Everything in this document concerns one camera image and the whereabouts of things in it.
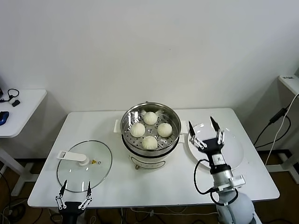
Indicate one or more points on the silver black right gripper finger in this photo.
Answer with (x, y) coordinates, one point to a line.
(194, 137)
(218, 133)

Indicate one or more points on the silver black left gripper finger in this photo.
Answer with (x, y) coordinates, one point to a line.
(61, 198)
(88, 194)

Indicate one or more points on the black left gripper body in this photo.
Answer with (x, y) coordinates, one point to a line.
(71, 210)

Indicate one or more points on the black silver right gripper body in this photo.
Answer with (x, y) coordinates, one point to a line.
(216, 158)

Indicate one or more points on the white steamed baozi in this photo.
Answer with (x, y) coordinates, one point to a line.
(137, 130)
(165, 130)
(150, 118)
(149, 142)

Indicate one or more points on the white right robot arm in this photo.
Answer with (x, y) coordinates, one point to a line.
(233, 205)

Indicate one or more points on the stainless steel steamer basket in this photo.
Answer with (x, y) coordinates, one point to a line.
(130, 116)

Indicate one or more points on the white round plate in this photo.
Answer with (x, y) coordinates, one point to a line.
(233, 151)

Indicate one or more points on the white side table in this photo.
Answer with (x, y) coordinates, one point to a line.
(289, 81)
(28, 109)

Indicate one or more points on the blue computer mouse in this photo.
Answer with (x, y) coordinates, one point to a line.
(4, 116)

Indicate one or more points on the small black device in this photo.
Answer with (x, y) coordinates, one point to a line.
(16, 102)

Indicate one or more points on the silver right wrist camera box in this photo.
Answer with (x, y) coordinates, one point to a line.
(238, 180)

